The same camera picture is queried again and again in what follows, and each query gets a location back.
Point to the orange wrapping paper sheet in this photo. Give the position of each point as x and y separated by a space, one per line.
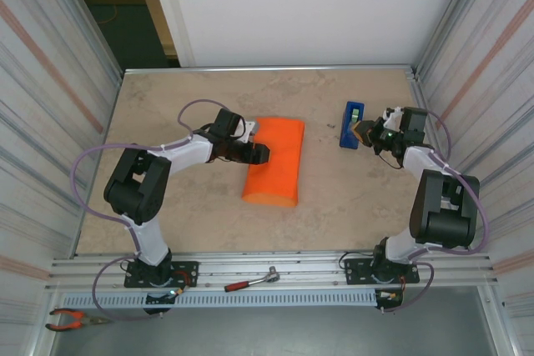
275 160

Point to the green tape roll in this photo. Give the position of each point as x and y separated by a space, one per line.
355 115

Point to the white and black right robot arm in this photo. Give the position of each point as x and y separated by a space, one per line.
442 222

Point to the blue tape dispenser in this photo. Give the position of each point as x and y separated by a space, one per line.
346 139

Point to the yellow power connector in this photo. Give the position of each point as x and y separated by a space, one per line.
177 291
391 296

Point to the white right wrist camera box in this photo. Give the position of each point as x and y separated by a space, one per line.
394 118

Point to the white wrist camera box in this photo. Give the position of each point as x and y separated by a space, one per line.
249 128
394 118

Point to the slanted aluminium frame rail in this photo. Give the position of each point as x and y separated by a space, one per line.
422 101

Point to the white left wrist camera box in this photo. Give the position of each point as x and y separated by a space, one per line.
249 128

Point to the thin aluminium frame rail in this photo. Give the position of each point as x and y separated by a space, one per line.
271 69

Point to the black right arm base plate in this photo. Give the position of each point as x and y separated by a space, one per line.
354 266

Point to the wide aluminium frame rail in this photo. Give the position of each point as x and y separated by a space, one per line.
308 277

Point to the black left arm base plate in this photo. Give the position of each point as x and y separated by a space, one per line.
187 268

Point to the beige door frame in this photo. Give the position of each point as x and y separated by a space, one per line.
155 10

